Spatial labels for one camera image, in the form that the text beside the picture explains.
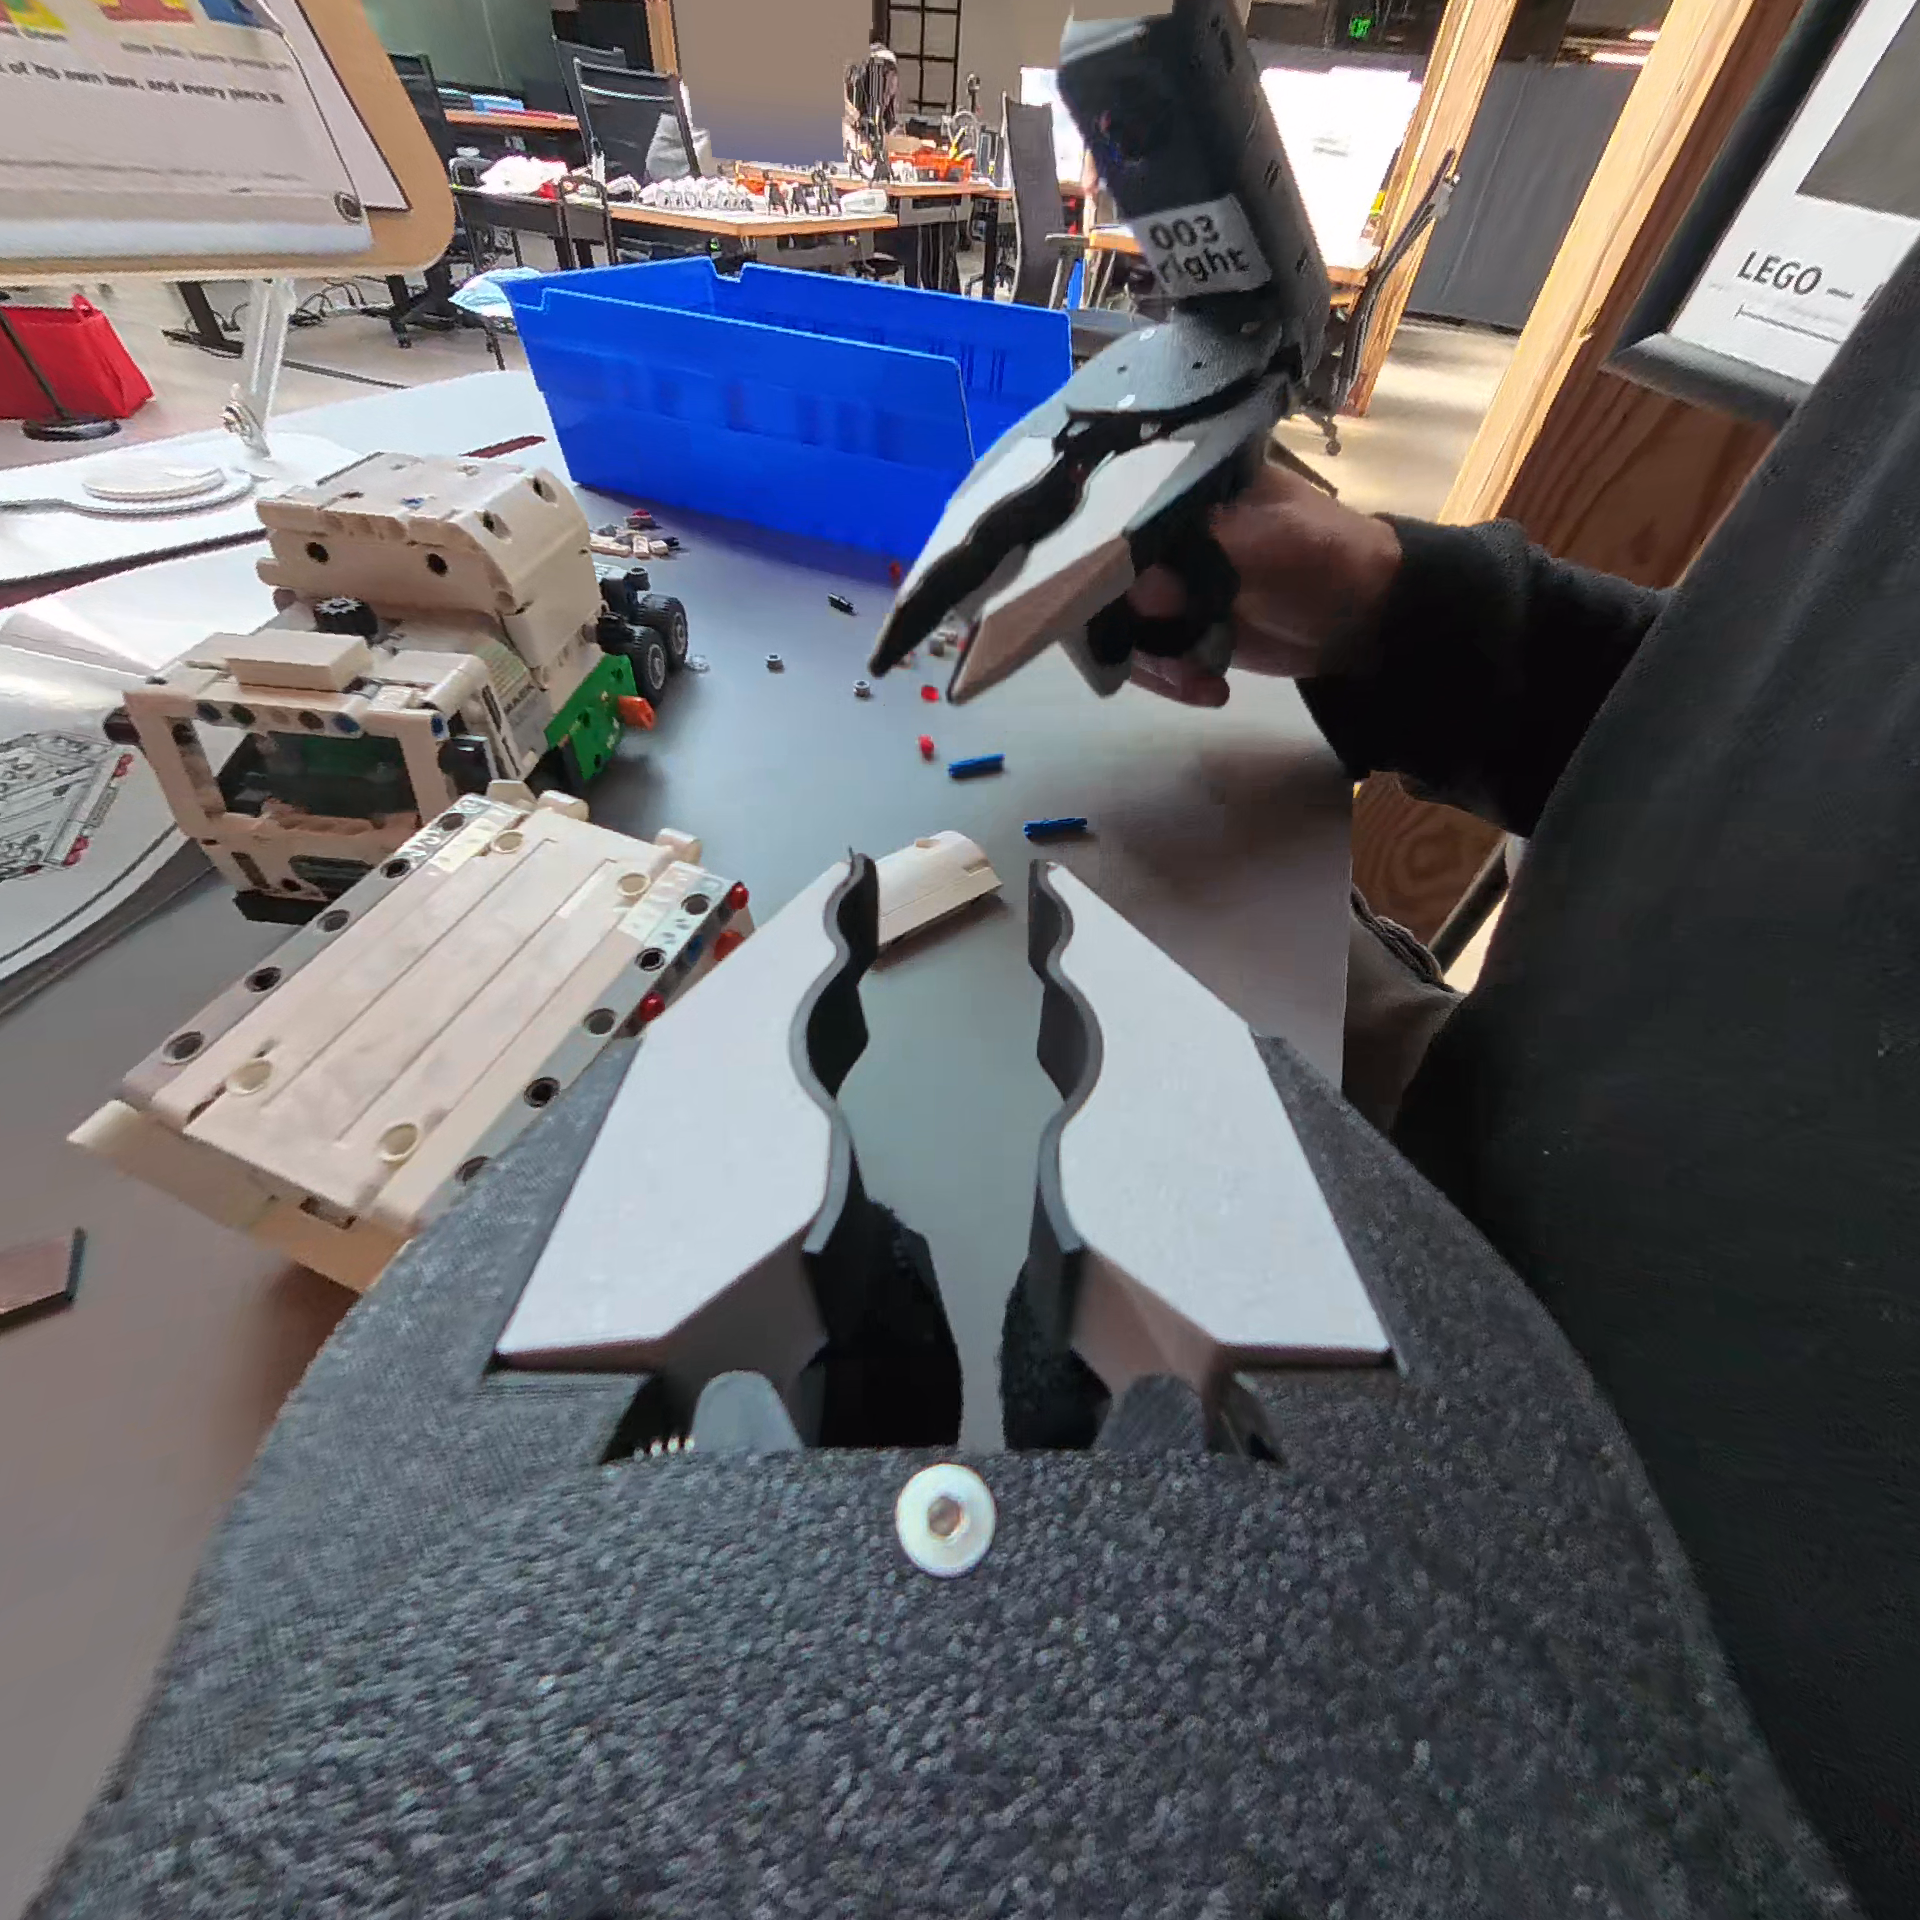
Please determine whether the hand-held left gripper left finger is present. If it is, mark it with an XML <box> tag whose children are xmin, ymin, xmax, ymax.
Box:
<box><xmin>492</xmin><ymin>853</ymin><xmax>881</xmax><ymax>1454</ymax></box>

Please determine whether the laminated instruction sheet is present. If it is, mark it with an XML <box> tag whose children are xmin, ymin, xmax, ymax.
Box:
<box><xmin>0</xmin><ymin>0</ymin><xmax>410</xmax><ymax>260</ymax></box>

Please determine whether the blue plastic bin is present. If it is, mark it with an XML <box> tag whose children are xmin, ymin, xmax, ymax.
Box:
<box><xmin>497</xmin><ymin>255</ymin><xmax>1077</xmax><ymax>568</ymax></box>

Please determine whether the white lego panel assembly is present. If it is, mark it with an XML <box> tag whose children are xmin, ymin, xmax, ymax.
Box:
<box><xmin>66</xmin><ymin>789</ymin><xmax>754</xmax><ymax>1294</ymax></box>

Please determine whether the brown flat tile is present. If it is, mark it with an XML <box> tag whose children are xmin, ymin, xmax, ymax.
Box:
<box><xmin>0</xmin><ymin>1231</ymin><xmax>88</xmax><ymax>1328</ymax></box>

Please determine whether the wooden post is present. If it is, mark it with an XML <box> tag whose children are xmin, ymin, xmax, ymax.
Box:
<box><xmin>1343</xmin><ymin>0</ymin><xmax>1520</xmax><ymax>416</ymax></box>
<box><xmin>1440</xmin><ymin>0</ymin><xmax>1802</xmax><ymax>590</ymax></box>

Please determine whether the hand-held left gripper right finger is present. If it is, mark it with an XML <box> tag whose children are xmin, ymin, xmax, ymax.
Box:
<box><xmin>1024</xmin><ymin>859</ymin><xmax>1396</xmax><ymax>1454</ymax></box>

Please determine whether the white board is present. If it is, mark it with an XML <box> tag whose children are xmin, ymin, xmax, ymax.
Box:
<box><xmin>1258</xmin><ymin>67</ymin><xmax>1421</xmax><ymax>276</ymax></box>

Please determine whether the person's right forearm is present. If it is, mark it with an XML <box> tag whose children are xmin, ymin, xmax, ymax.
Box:
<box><xmin>1296</xmin><ymin>514</ymin><xmax>1674</xmax><ymax>841</ymax></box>

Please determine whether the long wooden work table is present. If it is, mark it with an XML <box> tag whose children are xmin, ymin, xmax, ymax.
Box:
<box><xmin>450</xmin><ymin>150</ymin><xmax>1022</xmax><ymax>286</ymax></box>

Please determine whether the white mat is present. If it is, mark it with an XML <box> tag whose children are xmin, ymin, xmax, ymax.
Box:
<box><xmin>0</xmin><ymin>499</ymin><xmax>274</xmax><ymax>590</ymax></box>

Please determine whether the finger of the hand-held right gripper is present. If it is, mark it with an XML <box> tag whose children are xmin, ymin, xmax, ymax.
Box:
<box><xmin>945</xmin><ymin>428</ymin><xmax>1209</xmax><ymax>707</ymax></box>
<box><xmin>867</xmin><ymin>407</ymin><xmax>1120</xmax><ymax>679</ymax></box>

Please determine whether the lego instruction booklet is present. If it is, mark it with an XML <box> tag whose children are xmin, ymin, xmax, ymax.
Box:
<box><xmin>0</xmin><ymin>607</ymin><xmax>211</xmax><ymax>1021</ymax></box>

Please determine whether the white curved lego piece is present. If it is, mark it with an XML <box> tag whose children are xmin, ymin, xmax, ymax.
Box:
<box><xmin>874</xmin><ymin>828</ymin><xmax>1003</xmax><ymax>952</ymax></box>

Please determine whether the wooden sign board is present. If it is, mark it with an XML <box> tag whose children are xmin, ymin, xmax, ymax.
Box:
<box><xmin>0</xmin><ymin>0</ymin><xmax>456</xmax><ymax>283</ymax></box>

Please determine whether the person's right hand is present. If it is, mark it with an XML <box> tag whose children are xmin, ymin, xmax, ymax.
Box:
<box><xmin>1126</xmin><ymin>457</ymin><xmax>1405</xmax><ymax>709</ymax></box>

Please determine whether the clear acrylic stand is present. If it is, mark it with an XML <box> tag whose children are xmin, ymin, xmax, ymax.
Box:
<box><xmin>81</xmin><ymin>278</ymin><xmax>302</xmax><ymax>518</ymax></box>

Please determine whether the black office chair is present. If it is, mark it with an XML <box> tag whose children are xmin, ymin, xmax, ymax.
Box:
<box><xmin>567</xmin><ymin>46</ymin><xmax>707</xmax><ymax>193</ymax></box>

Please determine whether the red bag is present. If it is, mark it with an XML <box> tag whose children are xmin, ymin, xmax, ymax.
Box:
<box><xmin>0</xmin><ymin>291</ymin><xmax>154</xmax><ymax>439</ymax></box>

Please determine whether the white and green lego truck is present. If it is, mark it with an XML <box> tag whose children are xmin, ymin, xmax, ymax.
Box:
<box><xmin>104</xmin><ymin>450</ymin><xmax>696</xmax><ymax>923</ymax></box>

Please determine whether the black framed poster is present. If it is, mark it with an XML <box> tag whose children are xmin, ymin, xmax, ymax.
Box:
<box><xmin>1601</xmin><ymin>0</ymin><xmax>1920</xmax><ymax>429</ymax></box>

